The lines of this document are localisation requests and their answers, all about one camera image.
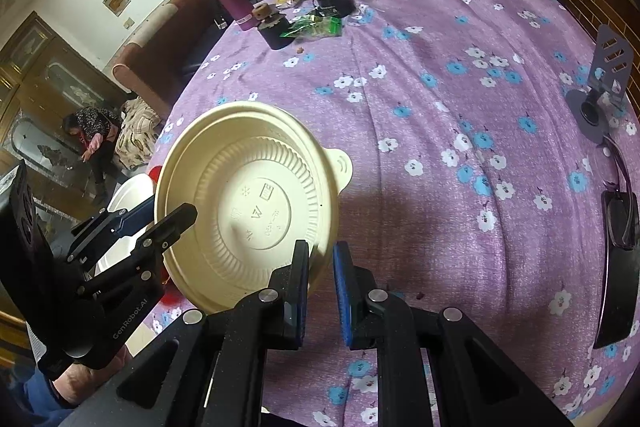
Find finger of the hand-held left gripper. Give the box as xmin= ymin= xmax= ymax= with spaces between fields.
xmin=69 ymin=195 xmax=157 ymax=261
xmin=75 ymin=202 xmax=199 ymax=301

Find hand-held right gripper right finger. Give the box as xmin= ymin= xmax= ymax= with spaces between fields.
xmin=332 ymin=240 xmax=576 ymax=427

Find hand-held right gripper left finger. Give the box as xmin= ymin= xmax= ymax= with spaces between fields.
xmin=62 ymin=239 xmax=312 ymax=427

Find large white foam bowl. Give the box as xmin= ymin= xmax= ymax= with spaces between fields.
xmin=94 ymin=173 xmax=157 ymax=276

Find beige plastic bowl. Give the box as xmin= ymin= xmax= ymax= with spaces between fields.
xmin=153 ymin=101 xmax=354 ymax=316

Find person's left forearm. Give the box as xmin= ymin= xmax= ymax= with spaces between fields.
xmin=0 ymin=364 xmax=77 ymax=427

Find person's left hand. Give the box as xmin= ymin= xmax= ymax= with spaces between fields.
xmin=51 ymin=349 xmax=135 ymax=409

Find patterned beige blanket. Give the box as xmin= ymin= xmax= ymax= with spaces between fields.
xmin=115 ymin=98 xmax=162 ymax=171

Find golden glass cabinet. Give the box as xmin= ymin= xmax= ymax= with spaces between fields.
xmin=0 ymin=11 xmax=133 ymax=228

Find purple floral tablecloth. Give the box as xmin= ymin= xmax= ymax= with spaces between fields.
xmin=147 ymin=0 xmax=640 ymax=427

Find brown armchair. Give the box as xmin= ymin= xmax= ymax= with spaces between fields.
xmin=111 ymin=0 xmax=225 ymax=120

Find black cup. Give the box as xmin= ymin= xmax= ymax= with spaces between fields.
xmin=260 ymin=13 xmax=302 ymax=52

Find green snack packet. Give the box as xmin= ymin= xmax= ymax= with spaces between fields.
xmin=279 ymin=13 xmax=344 ymax=44

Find black phone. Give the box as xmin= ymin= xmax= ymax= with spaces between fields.
xmin=592 ymin=247 xmax=640 ymax=351

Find black round device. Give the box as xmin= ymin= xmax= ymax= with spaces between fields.
xmin=312 ymin=0 xmax=357 ymax=18

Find black eyeglasses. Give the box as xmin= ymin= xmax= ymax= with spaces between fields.
xmin=601 ymin=133 xmax=640 ymax=254

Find black phone stand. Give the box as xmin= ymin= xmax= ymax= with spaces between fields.
xmin=565 ymin=24 xmax=637 ymax=146

